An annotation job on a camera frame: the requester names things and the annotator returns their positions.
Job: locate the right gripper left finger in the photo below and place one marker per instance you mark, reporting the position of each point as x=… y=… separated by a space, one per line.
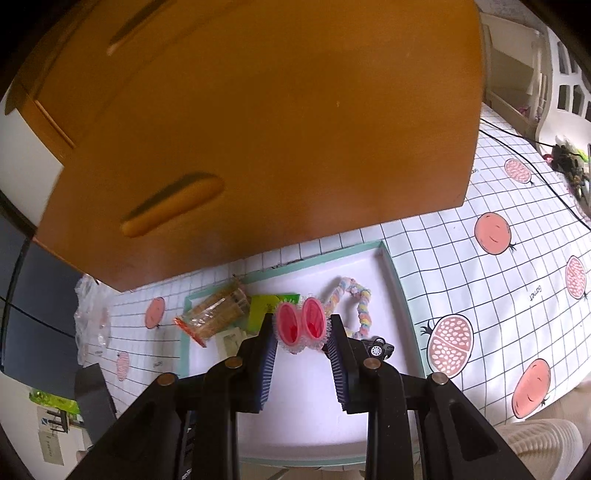
x=187 y=428

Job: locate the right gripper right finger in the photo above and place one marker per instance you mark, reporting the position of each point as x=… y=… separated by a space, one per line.
x=416 y=422

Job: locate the black toy car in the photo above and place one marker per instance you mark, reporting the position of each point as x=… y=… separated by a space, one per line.
x=377 y=347

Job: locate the cracker packet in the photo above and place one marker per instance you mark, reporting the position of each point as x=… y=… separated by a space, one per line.
x=215 y=313

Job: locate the pink hair rollers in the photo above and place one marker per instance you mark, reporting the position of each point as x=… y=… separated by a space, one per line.
x=301 y=326

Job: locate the white tray with teal rim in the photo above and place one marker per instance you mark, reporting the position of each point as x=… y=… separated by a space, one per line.
x=302 y=423

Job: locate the clear plastic bag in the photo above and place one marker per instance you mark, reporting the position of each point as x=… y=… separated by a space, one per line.
x=92 y=317

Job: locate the pomegranate print grid mat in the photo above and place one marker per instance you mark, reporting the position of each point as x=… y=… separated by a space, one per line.
x=514 y=259

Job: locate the lower wooden drawer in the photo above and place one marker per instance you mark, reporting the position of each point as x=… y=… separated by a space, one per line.
x=203 y=132

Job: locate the wooden nightstand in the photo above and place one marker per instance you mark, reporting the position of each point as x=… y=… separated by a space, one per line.
x=24 y=92

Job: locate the white shelf rack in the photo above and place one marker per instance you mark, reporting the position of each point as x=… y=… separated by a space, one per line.
x=536 y=84

